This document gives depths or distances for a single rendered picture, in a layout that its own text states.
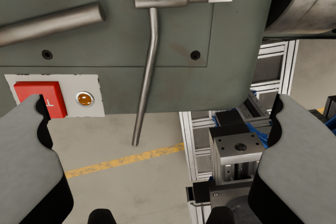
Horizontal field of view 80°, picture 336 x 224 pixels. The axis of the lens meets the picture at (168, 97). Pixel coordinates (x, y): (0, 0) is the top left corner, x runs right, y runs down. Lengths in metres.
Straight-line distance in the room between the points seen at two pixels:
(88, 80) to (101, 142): 1.85
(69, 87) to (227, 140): 0.50
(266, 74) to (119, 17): 1.43
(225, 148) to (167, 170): 1.75
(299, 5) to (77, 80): 0.35
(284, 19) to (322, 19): 0.06
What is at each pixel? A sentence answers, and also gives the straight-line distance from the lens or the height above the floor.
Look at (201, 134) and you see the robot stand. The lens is 1.77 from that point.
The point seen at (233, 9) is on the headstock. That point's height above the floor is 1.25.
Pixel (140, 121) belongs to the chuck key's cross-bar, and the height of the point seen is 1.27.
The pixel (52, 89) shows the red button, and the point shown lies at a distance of 0.34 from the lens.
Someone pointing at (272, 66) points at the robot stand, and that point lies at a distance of 1.62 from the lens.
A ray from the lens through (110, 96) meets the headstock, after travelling 0.33.
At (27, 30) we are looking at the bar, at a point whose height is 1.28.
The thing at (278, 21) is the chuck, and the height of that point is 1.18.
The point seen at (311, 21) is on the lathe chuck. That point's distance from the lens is 0.43.
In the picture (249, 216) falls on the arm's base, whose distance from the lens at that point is 0.69.
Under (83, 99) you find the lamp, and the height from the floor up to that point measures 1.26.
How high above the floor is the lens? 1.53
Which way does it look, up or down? 60 degrees down
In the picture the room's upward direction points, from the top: 177 degrees clockwise
